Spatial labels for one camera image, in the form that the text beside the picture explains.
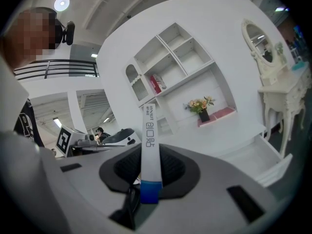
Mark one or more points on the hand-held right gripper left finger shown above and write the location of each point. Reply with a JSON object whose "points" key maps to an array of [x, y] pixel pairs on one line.
{"points": [[126, 167]]}

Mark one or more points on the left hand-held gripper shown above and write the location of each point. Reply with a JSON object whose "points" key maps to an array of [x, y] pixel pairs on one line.
{"points": [[80, 142]]}

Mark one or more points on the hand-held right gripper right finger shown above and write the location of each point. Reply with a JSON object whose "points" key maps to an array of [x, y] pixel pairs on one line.
{"points": [[171, 167]]}

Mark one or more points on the small white item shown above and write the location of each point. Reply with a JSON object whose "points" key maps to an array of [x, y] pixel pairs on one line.
{"points": [[151, 155]]}

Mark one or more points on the white desk drawer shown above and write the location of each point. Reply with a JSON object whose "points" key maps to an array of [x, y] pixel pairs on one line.
{"points": [[258, 160]]}

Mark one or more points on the person's black printed shirt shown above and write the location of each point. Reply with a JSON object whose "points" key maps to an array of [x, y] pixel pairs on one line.
{"points": [[28, 125]]}

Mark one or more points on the orange flowers in black pot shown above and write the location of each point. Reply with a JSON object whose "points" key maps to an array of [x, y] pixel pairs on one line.
{"points": [[201, 106]]}

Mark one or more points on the black railing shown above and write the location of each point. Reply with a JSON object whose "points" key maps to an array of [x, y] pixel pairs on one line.
{"points": [[61, 68]]}

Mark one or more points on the person's white jacket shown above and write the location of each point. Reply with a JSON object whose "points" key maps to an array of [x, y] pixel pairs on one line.
{"points": [[11, 99]]}

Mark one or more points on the red and white box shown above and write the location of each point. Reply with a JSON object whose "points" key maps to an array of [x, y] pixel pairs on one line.
{"points": [[156, 84]]}

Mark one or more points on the white shelf unit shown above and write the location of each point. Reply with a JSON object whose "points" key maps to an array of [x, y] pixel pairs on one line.
{"points": [[180, 77]]}

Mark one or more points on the person's head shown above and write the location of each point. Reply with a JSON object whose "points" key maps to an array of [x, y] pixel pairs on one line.
{"points": [[29, 35]]}

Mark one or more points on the white ornate dressing table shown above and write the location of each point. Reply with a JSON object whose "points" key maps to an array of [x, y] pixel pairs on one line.
{"points": [[285, 91]]}

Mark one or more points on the round ceiling lamp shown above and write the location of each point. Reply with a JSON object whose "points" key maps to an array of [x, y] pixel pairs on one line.
{"points": [[62, 3]]}

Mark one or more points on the white oval mirror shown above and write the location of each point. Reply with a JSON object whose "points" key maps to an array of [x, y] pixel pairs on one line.
{"points": [[259, 43]]}

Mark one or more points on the small plant in vase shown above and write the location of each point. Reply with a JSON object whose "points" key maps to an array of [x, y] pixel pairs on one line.
{"points": [[280, 51]]}

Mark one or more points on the teal box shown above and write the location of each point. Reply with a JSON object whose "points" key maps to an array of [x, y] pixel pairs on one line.
{"points": [[298, 66]]}

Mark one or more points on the black head camera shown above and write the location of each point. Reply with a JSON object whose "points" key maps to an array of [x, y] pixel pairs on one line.
{"points": [[67, 33]]}

